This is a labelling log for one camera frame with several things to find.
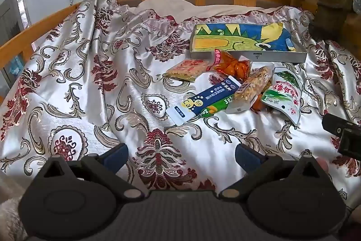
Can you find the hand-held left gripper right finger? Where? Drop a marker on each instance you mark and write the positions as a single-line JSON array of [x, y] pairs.
[[248, 158]]

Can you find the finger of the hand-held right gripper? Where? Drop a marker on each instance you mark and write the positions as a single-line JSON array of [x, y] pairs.
[[335, 125]]

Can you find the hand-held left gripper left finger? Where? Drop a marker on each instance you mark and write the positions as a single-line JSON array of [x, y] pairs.
[[116, 158]]

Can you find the yellow green snack packet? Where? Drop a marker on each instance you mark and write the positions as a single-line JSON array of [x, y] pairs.
[[220, 107]]

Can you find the green white snack packet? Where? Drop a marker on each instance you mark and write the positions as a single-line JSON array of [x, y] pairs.
[[282, 94]]

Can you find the clear nut bar packet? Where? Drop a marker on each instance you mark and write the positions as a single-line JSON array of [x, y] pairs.
[[251, 85]]

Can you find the long blue packet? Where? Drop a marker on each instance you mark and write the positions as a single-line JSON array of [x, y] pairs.
[[197, 102]]

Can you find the orange snack packet red label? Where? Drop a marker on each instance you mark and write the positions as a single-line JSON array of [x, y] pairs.
[[231, 66]]

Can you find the grey cardboard tray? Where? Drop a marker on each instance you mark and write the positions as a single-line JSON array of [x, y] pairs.
[[270, 56]]

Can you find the puffed rice cracker packet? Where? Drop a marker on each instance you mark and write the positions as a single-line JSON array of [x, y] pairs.
[[186, 68]]

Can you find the person's right hand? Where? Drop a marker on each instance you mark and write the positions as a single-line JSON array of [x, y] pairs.
[[322, 165]]

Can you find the floral satin blanket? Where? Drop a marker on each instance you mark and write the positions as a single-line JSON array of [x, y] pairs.
[[84, 88]]

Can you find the beige fluffy cloth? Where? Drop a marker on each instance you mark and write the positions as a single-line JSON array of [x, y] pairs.
[[10, 210]]

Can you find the cream bed sheet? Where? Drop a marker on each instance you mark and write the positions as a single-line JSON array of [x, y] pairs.
[[197, 8]]

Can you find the grey framed window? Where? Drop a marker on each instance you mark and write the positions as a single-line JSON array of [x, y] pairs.
[[12, 20]]

